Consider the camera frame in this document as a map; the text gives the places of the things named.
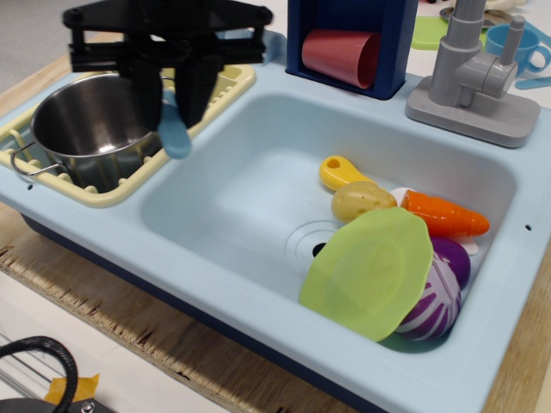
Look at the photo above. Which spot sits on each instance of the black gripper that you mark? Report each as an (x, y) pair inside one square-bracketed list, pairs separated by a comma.
[(197, 38)]

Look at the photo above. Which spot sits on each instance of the white spoon blue handle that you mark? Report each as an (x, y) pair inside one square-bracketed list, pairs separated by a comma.
[(172, 131)]

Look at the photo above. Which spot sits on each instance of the stainless steel pot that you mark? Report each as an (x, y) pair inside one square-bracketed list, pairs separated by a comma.
[(92, 130)]

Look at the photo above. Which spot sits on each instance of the red plastic cup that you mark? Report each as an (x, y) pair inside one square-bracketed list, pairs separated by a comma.
[(348, 56)]

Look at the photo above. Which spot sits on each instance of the yellow toy potato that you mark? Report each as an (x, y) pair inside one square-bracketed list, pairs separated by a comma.
[(356, 198)]

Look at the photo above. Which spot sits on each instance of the dark blue cup holder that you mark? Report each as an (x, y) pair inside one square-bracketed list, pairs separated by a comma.
[(393, 20)]

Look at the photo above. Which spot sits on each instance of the green plate in background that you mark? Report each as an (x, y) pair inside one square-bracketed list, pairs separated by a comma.
[(427, 33)]

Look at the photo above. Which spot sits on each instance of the green plastic plate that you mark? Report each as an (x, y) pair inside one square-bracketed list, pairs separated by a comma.
[(371, 273)]

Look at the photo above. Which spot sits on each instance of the grey toy faucet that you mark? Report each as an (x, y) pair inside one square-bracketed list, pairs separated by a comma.
[(468, 90)]

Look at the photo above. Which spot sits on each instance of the orange toy carrot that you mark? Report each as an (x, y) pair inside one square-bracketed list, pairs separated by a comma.
[(443, 217)]

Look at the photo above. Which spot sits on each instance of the orange tape piece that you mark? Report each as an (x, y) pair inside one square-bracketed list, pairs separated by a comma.
[(86, 388)]

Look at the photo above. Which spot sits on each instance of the blue plastic mug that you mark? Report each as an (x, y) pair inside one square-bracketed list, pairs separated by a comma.
[(533, 51)]

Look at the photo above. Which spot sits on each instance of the purple toy cabbage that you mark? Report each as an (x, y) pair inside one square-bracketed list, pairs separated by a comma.
[(441, 301)]

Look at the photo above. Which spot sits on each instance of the blue utensil in background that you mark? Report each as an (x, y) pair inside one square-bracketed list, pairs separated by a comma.
[(535, 83)]

